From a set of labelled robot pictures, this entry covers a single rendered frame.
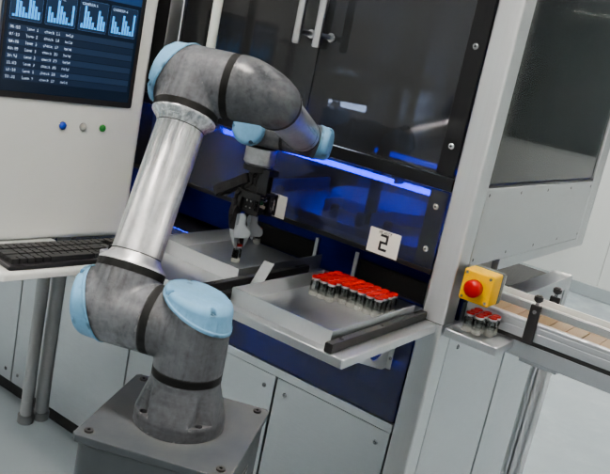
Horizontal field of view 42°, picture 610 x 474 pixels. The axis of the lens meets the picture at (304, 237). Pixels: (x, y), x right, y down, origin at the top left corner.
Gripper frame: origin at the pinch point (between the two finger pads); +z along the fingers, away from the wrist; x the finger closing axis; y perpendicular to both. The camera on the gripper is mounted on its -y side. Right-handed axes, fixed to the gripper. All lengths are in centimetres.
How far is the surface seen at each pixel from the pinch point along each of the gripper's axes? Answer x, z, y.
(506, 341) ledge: 20, 5, 65
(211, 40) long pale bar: 7, -46, -25
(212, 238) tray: 7.1, 4.0, -13.9
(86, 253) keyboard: -21.1, 10.4, -29.4
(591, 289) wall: 472, 85, -19
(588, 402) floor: 249, 93, 44
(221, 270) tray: -12.5, 3.8, 6.7
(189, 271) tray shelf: -17.0, 5.4, 1.1
